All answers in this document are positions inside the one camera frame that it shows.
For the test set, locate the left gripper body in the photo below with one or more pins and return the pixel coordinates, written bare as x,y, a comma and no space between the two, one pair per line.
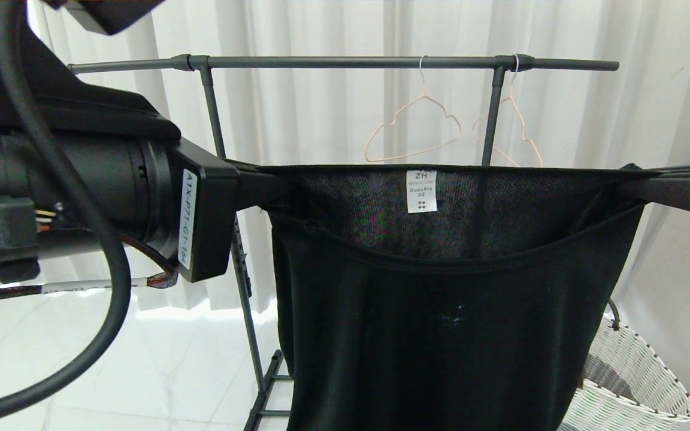
99,185

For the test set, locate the black garment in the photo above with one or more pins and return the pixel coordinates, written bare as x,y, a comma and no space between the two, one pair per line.
441,335

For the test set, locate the pink clothes hanger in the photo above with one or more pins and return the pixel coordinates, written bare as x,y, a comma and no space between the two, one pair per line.
423,94
511,99

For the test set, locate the black clothes rack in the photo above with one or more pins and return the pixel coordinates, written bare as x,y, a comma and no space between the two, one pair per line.
345,61

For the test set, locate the white laundry basket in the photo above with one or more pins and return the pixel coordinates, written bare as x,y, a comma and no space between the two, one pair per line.
632,383

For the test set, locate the white curtain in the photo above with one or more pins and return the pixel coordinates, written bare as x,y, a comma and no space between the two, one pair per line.
321,114

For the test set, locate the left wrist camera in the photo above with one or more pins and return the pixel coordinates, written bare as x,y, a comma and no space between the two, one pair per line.
81,90

